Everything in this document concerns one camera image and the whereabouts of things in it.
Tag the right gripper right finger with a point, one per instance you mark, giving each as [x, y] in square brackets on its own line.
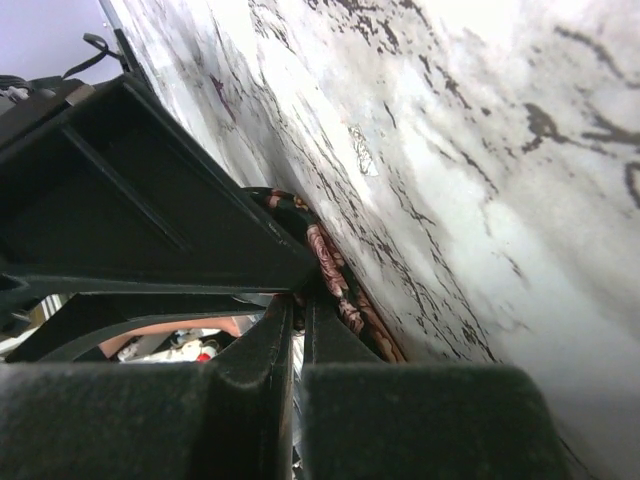
[363, 418]

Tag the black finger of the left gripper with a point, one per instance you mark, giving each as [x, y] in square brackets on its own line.
[87, 320]
[113, 195]

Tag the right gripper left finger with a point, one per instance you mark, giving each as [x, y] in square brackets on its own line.
[228, 418]

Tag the dark floral rose tie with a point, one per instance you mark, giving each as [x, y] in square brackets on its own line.
[347, 297]

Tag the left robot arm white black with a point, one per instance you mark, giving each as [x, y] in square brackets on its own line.
[35, 95]

